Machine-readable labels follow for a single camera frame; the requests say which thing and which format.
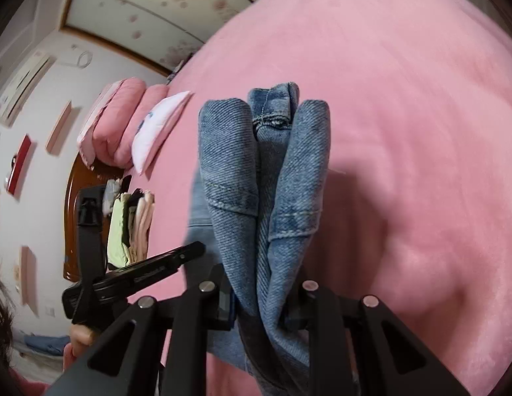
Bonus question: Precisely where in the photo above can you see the wooden headboard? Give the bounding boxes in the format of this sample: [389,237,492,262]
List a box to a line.
[63,152,136,282]

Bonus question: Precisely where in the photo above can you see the pink fleece bed blanket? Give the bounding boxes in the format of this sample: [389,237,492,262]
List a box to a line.
[123,0,512,396]

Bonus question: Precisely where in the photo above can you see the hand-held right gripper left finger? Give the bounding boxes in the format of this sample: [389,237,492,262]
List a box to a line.
[45,276,235,396]

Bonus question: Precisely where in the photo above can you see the blue cloth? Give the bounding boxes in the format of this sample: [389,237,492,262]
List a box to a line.
[22,333,72,358]

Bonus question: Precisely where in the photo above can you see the pink wall shelf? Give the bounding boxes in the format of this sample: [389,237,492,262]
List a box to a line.
[13,245,41,319]
[45,100,74,155]

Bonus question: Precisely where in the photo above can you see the floral wardrobe with wooden frame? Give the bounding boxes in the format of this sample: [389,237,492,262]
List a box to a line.
[60,0,299,78]

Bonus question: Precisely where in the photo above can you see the person's dark hair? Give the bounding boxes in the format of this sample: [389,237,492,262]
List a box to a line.
[0,256,18,382]

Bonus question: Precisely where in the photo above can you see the white coiled pipe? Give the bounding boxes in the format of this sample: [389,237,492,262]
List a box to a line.
[59,45,94,70]

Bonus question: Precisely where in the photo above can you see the stack of folded clothes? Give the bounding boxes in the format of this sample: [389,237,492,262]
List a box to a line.
[103,177,156,270]

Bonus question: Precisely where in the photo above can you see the blue denim jeans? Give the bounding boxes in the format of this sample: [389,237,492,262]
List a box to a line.
[184,82,362,396]

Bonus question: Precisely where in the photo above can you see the pink pillow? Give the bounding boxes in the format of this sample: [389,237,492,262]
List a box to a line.
[77,78,147,171]
[116,84,171,171]

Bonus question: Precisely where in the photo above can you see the white printed pillow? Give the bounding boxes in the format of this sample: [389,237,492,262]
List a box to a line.
[131,90,194,176]

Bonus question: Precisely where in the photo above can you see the red wall shelf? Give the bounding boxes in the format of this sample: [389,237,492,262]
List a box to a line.
[4,134,38,196]

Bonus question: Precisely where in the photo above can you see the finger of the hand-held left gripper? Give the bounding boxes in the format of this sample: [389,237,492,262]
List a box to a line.
[76,185,107,290]
[93,241,207,300]

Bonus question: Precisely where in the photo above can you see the white air conditioner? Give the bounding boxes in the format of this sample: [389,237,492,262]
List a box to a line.
[0,50,55,121]

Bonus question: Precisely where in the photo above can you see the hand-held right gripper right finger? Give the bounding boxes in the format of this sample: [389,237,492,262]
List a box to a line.
[281,280,472,396]

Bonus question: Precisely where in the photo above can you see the person's left hand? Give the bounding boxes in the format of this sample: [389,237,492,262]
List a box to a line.
[62,322,97,371]

